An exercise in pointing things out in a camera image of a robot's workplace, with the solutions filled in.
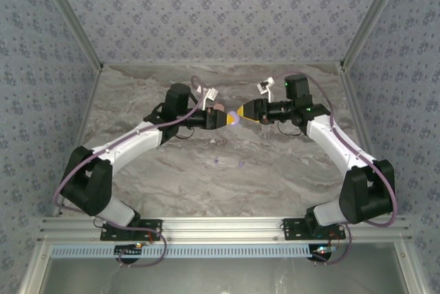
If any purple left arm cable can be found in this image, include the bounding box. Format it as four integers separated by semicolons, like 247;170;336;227
53;74;169;269

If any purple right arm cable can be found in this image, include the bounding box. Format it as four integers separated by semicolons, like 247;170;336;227
274;71;399;267

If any aluminium table edge rail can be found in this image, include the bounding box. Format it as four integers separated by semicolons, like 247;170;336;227
338;63;393;215
102;61;342;67

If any aluminium frame post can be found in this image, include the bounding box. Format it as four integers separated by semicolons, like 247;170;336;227
339;0;413;70
32;0;105;70

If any white slotted cable tray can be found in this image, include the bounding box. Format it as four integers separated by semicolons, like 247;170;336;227
50;244;310;259

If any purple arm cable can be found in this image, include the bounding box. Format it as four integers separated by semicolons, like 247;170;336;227
53;74;169;269
274;71;399;267

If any small black controller board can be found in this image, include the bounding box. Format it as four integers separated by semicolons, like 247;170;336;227
308;244;335;262
114;242;144;258

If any wide aluminium mounting rail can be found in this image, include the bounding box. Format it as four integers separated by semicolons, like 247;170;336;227
37;216;413;244

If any grey metal panel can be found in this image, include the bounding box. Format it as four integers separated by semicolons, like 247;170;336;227
20;242;430;294

